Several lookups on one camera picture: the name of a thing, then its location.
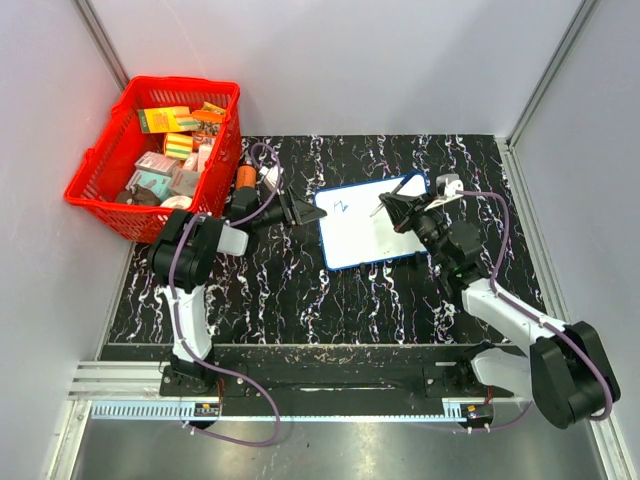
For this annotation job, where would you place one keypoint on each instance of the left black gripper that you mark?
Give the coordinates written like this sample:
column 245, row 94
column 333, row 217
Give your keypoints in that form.
column 297, row 210

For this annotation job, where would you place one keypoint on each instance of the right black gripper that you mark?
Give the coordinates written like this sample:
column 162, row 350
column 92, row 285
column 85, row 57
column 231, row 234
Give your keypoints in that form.
column 405, row 211

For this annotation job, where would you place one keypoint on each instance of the white marker with blue cap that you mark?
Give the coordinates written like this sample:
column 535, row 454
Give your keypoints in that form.
column 393, row 193

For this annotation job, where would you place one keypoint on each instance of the blue-framed whiteboard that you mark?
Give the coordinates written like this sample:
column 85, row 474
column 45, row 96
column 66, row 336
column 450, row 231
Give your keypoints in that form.
column 351, row 235

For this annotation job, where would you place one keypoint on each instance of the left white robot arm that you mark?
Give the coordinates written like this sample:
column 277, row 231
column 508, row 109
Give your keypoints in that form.
column 182, row 259

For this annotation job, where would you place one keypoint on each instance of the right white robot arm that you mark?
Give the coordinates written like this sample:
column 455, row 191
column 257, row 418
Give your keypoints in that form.
column 561, row 368

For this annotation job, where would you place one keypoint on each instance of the orange pump bottle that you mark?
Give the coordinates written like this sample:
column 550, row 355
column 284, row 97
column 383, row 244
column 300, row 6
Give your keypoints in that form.
column 246, row 176

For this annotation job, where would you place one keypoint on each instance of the white tape roll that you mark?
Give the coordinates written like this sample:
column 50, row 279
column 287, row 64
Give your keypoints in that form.
column 181, row 202

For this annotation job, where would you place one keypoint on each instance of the orange snack packet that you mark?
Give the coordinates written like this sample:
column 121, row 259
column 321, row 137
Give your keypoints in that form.
column 209, row 118

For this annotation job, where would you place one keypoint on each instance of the striped yellow sponge pack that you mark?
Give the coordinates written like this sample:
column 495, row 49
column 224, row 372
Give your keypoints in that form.
column 178, row 145

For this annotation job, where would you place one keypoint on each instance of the teal white box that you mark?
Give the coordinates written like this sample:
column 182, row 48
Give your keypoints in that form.
column 158, row 184

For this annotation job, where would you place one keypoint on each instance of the yellow green box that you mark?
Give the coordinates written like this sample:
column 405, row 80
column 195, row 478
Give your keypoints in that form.
column 165, row 119

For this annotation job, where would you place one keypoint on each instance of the pink white box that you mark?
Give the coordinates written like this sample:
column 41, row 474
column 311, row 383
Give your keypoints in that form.
column 157, row 163

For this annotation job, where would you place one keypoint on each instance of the red plastic shopping basket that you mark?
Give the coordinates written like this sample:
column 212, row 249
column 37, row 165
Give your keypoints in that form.
column 107, row 167

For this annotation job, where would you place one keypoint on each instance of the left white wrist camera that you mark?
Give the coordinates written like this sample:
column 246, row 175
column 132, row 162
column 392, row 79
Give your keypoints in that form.
column 271, row 177

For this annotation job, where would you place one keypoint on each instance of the aluminium frame rail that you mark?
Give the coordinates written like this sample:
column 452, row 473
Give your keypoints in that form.
column 120, row 390

